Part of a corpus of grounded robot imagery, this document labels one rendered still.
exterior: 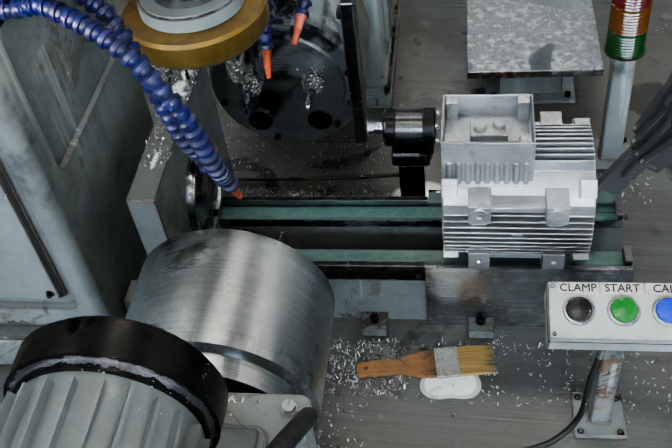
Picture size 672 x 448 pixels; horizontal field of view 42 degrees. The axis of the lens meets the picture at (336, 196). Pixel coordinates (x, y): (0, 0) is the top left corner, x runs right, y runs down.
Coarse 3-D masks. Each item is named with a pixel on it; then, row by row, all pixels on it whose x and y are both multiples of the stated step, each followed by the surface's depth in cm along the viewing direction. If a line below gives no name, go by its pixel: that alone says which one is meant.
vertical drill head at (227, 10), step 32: (160, 0) 103; (192, 0) 102; (224, 0) 103; (256, 0) 107; (160, 32) 104; (192, 32) 103; (224, 32) 102; (256, 32) 105; (160, 64) 104; (192, 64) 103
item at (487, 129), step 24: (456, 96) 120; (480, 96) 119; (504, 96) 119; (528, 96) 118; (456, 120) 121; (480, 120) 117; (504, 120) 117; (528, 120) 119; (456, 144) 113; (480, 144) 112; (504, 144) 112; (528, 144) 112; (456, 168) 116; (480, 168) 115; (504, 168) 115; (528, 168) 114
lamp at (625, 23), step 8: (616, 8) 134; (648, 8) 133; (616, 16) 135; (624, 16) 134; (632, 16) 134; (640, 16) 134; (648, 16) 135; (608, 24) 139; (616, 24) 136; (624, 24) 135; (632, 24) 134; (640, 24) 135; (648, 24) 137; (616, 32) 137; (624, 32) 136; (632, 32) 136; (640, 32) 136
